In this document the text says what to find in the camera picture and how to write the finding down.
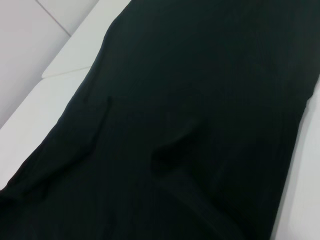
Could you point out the black shirt with FREE print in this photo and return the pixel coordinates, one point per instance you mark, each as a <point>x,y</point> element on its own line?
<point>175,125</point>

